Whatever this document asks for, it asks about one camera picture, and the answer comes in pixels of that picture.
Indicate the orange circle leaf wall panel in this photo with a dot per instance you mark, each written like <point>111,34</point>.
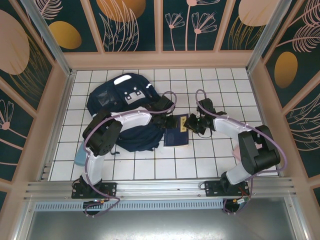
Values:
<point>120,37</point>

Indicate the aluminium mounting rail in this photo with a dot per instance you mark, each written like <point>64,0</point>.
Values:
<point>160,187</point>

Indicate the aluminium side rail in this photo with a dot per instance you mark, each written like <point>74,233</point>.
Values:
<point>265,125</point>
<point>60,112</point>

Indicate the navy blue backpack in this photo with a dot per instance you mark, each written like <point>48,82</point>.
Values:
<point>117,97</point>

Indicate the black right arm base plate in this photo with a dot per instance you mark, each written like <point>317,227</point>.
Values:
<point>212,190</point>

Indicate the navy book yellow label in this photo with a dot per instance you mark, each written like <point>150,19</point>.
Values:
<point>175,138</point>

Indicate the flower outline wall panel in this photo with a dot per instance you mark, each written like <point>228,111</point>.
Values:
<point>185,37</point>
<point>15,140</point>

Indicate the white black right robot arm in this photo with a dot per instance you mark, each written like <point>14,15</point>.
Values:
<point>230,125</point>

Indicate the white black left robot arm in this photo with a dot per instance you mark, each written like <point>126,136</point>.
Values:
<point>132,120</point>

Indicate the pale circle gold-line wall panel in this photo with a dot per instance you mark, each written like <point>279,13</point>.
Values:
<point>250,12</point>

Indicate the aluminium corner post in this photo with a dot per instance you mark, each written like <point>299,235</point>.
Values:
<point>266,37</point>
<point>49,37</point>

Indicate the blue pencil case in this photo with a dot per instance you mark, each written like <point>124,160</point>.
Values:
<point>80,158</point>

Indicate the grey metal sheet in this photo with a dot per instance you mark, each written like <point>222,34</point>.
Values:
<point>160,225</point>

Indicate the black gold wall art panels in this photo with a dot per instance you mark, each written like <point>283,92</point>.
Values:
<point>12,45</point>

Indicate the gold oval feather wall panel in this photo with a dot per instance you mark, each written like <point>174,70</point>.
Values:
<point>286,70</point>
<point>65,35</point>

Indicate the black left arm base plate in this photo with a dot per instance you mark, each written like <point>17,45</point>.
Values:
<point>110,188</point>

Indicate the feather outline wall panel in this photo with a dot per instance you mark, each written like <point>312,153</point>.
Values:
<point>305,130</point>

